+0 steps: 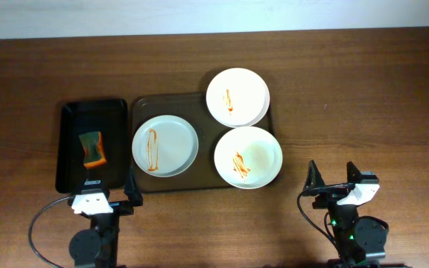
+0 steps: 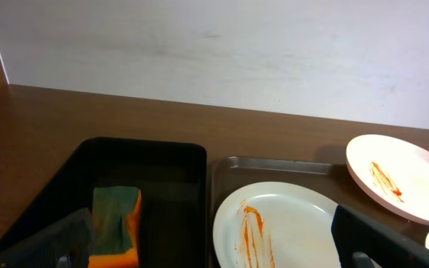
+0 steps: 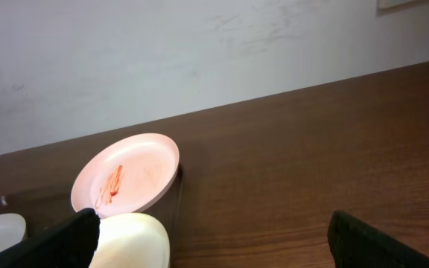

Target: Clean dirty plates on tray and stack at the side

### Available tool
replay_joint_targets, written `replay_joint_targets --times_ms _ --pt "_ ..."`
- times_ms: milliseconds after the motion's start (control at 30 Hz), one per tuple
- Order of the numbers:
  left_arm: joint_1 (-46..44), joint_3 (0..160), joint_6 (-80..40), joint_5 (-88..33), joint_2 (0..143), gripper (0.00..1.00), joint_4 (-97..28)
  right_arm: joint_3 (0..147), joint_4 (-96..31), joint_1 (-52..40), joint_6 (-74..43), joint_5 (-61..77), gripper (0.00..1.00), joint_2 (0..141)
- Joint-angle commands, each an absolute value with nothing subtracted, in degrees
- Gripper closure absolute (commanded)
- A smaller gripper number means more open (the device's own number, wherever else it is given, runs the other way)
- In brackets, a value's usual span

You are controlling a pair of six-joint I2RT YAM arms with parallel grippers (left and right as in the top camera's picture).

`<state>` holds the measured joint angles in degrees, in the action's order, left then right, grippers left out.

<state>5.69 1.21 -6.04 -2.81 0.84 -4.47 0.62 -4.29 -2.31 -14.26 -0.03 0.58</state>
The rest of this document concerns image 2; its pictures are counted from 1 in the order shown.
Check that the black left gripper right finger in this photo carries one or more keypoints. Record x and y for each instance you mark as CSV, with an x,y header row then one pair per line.
x,y
362,242

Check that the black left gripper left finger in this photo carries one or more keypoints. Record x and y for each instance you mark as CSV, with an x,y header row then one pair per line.
x,y
66,243

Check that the orange green scrub sponge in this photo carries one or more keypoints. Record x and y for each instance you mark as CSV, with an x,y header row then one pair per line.
x,y
116,215

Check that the pink plate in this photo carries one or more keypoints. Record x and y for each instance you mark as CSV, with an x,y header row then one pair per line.
x,y
393,172

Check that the black plastic tray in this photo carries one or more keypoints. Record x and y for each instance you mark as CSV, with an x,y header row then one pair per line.
x,y
171,177

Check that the brown serving tray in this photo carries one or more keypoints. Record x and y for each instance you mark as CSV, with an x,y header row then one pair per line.
x,y
332,181

